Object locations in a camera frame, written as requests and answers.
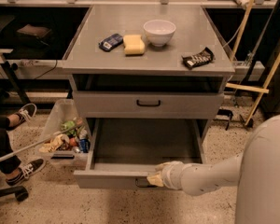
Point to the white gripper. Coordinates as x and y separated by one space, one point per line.
170 175

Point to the grey drawer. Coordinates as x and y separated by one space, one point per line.
124 152
140 105

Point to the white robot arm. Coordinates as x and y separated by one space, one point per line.
255 173

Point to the grey top drawer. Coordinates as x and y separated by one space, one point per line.
140 105

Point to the grey drawer cabinet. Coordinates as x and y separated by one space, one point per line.
159 69

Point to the blue soda can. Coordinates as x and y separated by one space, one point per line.
84 145

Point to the clear plastic bin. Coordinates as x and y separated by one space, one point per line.
59 138

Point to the green snack bag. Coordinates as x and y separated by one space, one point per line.
69 128

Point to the metal pole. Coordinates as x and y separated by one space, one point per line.
31 145

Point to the lower black white sneaker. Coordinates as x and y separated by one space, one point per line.
23 173

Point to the black white sneaker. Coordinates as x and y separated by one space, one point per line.
23 173
25 114

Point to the black candy bar wrapper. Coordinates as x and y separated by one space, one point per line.
204 57

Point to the yellow sponge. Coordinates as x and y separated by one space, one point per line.
133 45

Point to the blue snack packet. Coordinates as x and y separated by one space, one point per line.
111 42

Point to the upper black white sneaker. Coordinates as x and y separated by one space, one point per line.
25 114

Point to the white bowl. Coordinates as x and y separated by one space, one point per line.
159 32

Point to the brown box on shelf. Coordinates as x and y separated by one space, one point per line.
30 32

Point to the wooden stick frame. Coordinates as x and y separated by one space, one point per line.
247 40

